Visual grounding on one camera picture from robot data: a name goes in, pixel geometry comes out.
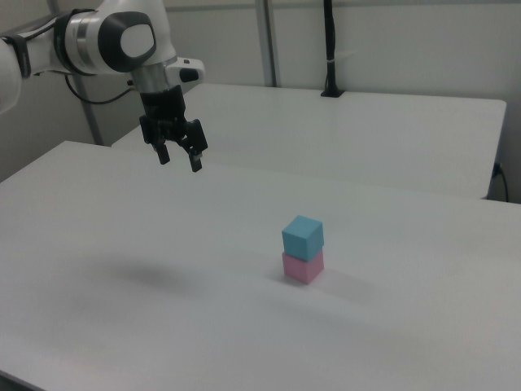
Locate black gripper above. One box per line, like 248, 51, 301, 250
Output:
138, 84, 209, 174

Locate blue cube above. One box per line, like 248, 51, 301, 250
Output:
281, 214, 326, 262

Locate pink cube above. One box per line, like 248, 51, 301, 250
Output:
281, 246, 326, 286

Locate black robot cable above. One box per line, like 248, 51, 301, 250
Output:
63, 72, 136, 106

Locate grey wall frame post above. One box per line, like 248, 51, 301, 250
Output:
255, 0, 282, 87

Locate black camera stand pole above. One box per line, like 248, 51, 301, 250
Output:
320, 0, 346, 99

